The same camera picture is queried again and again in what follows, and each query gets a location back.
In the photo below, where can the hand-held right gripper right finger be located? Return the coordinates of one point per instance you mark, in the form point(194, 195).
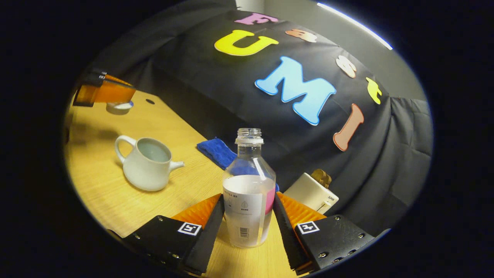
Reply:
point(287, 235)

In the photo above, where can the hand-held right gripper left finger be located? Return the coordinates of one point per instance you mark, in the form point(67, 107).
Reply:
point(208, 235)

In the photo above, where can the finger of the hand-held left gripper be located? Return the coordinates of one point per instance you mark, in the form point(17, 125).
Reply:
point(112, 93)
point(96, 75)

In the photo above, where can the clear plastic water bottle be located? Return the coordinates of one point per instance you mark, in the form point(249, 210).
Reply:
point(247, 216)

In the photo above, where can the white ceramic teacup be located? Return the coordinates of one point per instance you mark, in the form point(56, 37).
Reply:
point(146, 173)

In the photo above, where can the white toaster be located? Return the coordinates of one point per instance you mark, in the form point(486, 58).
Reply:
point(308, 193)

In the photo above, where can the blue towel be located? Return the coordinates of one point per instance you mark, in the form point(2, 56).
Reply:
point(218, 152)

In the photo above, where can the black backdrop cloth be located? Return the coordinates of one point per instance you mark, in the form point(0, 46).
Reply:
point(231, 96)

